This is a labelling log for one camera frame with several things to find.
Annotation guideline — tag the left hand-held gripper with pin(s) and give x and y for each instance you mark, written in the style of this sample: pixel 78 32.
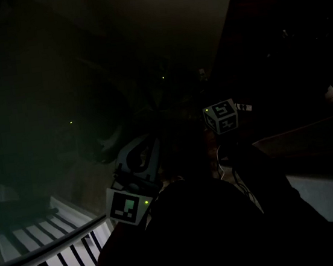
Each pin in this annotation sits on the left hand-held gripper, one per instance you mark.
pixel 124 208

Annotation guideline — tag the wide white venetian blinds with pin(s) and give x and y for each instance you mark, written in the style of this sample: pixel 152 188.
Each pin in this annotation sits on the wide white venetian blinds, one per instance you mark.
pixel 330 199

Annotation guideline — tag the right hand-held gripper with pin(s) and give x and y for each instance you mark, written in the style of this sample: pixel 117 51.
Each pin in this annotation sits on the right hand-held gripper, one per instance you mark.
pixel 222 117

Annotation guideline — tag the person's black clothing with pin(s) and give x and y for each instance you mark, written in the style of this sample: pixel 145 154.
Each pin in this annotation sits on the person's black clothing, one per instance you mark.
pixel 214 238

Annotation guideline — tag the person's left forearm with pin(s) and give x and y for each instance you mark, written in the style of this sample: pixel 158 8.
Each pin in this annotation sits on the person's left forearm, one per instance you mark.
pixel 122 234

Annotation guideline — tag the small white patterned tag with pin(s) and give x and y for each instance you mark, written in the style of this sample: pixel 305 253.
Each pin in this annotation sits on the small white patterned tag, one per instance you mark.
pixel 243 107

